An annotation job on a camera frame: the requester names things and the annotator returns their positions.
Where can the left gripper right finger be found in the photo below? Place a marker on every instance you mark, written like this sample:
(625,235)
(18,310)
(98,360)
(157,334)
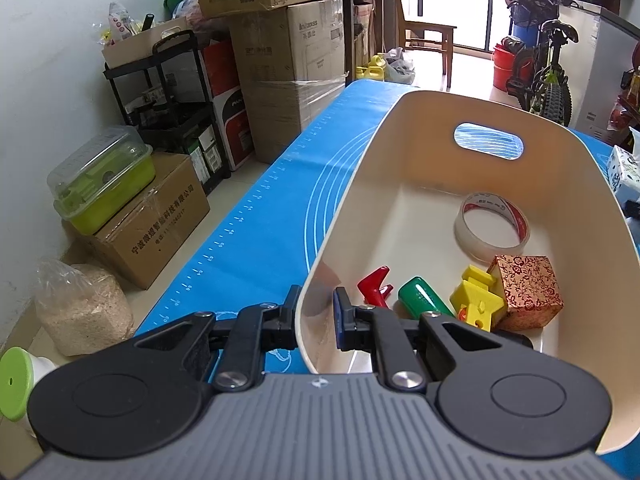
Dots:
(352,323)

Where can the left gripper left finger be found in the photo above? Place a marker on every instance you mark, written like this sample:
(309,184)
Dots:
(278,324)

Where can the red toy piece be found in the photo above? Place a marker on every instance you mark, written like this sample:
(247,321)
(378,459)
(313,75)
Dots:
(373,289)

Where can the green toy cylinder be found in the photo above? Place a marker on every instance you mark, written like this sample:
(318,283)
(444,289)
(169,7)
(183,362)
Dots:
(418,297)

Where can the yellow toy block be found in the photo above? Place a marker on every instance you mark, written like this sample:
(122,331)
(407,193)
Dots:
(475,303)

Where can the red floral gift box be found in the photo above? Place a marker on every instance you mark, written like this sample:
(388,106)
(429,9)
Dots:
(529,289)

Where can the beige plastic basket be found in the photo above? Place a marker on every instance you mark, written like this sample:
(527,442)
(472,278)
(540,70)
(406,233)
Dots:
(445,182)

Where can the clear tape roll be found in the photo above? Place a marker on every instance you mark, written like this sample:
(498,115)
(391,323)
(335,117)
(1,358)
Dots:
(488,225)

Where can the floor cardboard box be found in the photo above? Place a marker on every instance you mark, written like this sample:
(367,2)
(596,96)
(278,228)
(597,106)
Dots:
(139,241)

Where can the bag of grain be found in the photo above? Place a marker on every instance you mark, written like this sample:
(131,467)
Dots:
(81,307)

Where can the green lidded plastic container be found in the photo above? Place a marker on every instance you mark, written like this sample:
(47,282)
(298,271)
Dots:
(102,176)

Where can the yellow oil jug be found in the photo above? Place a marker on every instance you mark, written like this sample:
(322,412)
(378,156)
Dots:
(374,70)

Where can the black metal shelf rack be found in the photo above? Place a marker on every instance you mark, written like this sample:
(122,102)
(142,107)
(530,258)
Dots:
(165,121)

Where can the white plastic bag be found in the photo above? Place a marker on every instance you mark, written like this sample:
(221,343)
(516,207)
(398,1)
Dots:
(397,68)

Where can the green lid white bottle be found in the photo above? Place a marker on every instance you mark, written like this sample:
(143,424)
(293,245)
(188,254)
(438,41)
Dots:
(19,373)

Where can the large lower cardboard box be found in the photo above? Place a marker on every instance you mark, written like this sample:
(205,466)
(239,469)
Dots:
(291,64)

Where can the wooden chair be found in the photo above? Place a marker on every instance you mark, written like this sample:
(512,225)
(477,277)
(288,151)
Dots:
(423,36)

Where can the green black bicycle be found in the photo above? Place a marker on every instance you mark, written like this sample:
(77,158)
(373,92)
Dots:
(538,80)

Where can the red bucket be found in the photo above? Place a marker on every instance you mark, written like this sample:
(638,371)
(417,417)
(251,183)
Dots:
(503,58)

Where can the tissue pack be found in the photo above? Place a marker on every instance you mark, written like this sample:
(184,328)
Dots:
(623,176)

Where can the small box on rack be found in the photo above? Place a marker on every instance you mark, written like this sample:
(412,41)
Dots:
(140,46)

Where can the white chest freezer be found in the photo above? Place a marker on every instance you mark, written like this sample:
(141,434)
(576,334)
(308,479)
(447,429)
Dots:
(595,67)

